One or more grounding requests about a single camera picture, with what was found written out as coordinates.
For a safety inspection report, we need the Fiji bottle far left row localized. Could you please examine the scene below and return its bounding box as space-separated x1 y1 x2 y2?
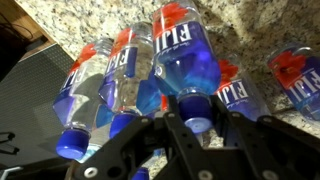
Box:
53 37 113 160

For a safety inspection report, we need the fiji bottle in row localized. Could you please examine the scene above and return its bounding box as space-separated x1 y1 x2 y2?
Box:
215 56 270 121
99 22 161 138
267 42 320 121

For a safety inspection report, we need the black cabinet with speaker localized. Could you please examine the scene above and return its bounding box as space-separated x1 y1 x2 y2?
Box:
0 44 73 166

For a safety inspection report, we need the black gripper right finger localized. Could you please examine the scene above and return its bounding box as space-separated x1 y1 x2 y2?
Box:
210 95 320 180

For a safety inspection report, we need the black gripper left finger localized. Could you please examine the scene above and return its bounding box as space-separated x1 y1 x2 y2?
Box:
72 96 214 180

